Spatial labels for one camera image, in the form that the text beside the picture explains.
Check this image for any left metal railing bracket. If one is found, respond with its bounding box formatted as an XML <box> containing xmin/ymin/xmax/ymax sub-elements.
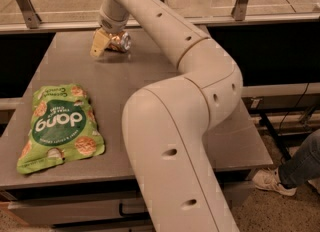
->
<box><xmin>16</xmin><ymin>0</ymin><xmax>41</xmax><ymax>29</ymax></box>

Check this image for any black cable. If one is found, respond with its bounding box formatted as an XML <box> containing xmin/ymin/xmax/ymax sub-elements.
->
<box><xmin>278</xmin><ymin>82</ymin><xmax>311</xmax><ymax>134</ymax></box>

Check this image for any green dang snack bag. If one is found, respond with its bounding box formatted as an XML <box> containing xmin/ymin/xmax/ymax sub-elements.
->
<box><xmin>17</xmin><ymin>84</ymin><xmax>105</xmax><ymax>175</ymax></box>

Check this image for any grey lower drawer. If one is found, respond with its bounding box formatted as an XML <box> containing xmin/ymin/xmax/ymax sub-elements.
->
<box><xmin>50</xmin><ymin>218</ymin><xmax>154</xmax><ymax>232</ymax></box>

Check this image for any black metal stand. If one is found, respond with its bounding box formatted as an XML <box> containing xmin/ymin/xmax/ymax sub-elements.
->
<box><xmin>259</xmin><ymin>105</ymin><xmax>320</xmax><ymax>160</ymax></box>

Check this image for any crushed orange soda can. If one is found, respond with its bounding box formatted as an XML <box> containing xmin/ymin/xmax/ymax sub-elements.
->
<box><xmin>108</xmin><ymin>31</ymin><xmax>131</xmax><ymax>53</ymax></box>

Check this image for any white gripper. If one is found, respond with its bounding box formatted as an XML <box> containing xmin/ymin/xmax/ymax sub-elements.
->
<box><xmin>90</xmin><ymin>12</ymin><xmax>129</xmax><ymax>57</ymax></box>

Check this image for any grey drawer with handle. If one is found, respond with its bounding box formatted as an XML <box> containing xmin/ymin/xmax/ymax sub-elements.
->
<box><xmin>7</xmin><ymin>180</ymin><xmax>150</xmax><ymax>225</ymax></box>

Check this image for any blue jeans leg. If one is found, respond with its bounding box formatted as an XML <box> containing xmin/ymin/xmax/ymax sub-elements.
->
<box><xmin>278</xmin><ymin>130</ymin><xmax>320</xmax><ymax>188</ymax></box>

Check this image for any white sneaker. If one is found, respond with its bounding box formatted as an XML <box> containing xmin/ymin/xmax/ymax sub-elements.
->
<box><xmin>252</xmin><ymin>169</ymin><xmax>297</xmax><ymax>196</ymax></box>

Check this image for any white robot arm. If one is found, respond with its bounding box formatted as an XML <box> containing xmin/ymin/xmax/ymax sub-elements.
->
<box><xmin>100</xmin><ymin>0</ymin><xmax>243</xmax><ymax>232</ymax></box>

